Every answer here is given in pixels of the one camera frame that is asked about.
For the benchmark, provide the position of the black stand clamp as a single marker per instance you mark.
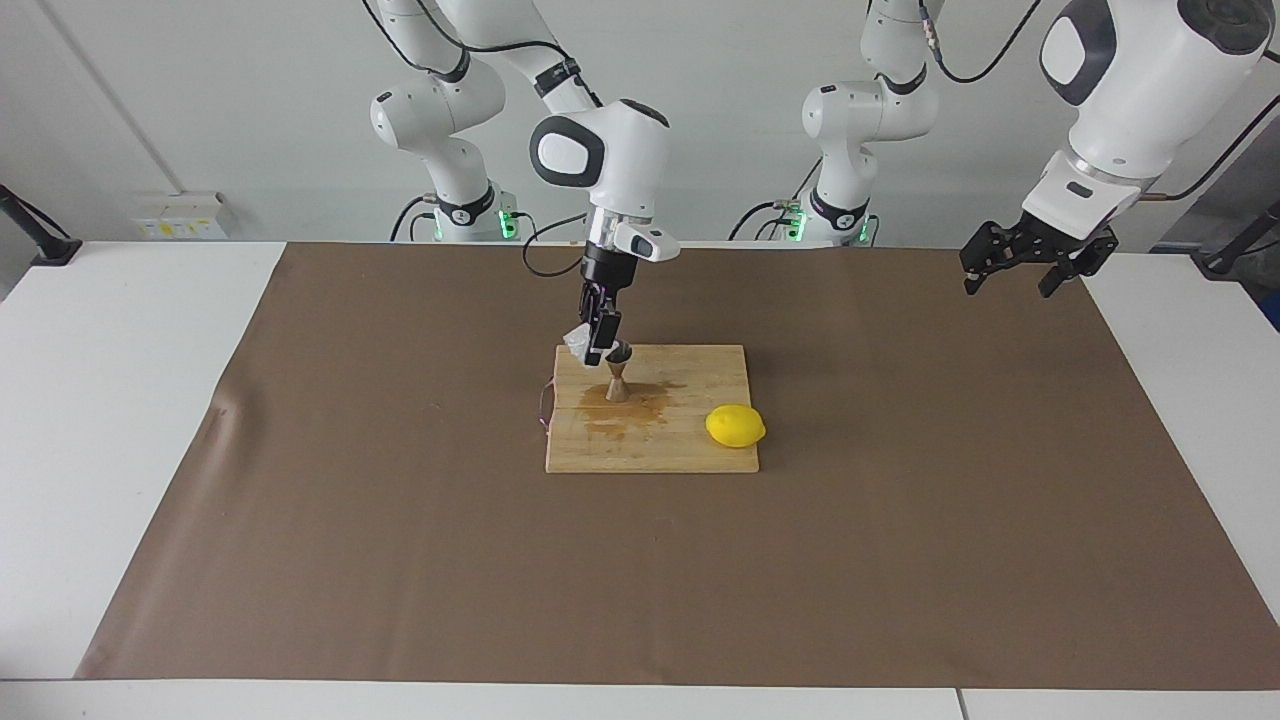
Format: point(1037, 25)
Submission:
point(1222, 263)
point(55, 250)

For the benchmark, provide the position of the yellow lemon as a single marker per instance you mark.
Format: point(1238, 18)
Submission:
point(735, 426)

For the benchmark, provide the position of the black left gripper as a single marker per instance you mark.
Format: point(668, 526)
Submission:
point(1048, 245)

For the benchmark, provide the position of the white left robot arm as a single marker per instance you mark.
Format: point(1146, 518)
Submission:
point(1140, 80)

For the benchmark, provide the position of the wooden cutting board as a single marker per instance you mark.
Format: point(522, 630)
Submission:
point(650, 450)

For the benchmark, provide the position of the dark grey partition panel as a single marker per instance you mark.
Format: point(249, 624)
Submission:
point(1235, 190)

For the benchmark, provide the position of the clear plastic cup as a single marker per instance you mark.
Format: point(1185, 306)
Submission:
point(575, 345)

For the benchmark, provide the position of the brown paper table mat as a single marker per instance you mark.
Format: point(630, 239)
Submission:
point(400, 560)

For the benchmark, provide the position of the blue object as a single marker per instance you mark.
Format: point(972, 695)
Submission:
point(1274, 310)

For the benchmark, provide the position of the steel double jigger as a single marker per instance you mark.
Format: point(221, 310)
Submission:
point(618, 390)

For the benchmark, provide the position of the white wall socket box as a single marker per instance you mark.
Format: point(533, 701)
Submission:
point(180, 220)

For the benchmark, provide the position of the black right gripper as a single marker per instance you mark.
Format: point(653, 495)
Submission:
point(610, 275)

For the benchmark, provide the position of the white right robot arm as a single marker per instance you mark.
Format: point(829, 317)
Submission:
point(625, 160)

